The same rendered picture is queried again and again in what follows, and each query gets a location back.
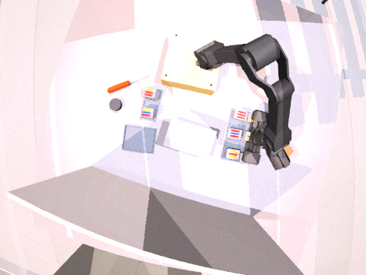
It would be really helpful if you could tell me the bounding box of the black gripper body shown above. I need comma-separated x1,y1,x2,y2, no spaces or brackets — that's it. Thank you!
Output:
241,110,269,165

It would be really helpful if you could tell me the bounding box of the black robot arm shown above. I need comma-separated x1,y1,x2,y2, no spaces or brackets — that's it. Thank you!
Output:
194,34,295,170

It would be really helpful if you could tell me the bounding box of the orange-handled screwdriver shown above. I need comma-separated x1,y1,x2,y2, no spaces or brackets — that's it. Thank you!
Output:
108,75,149,93

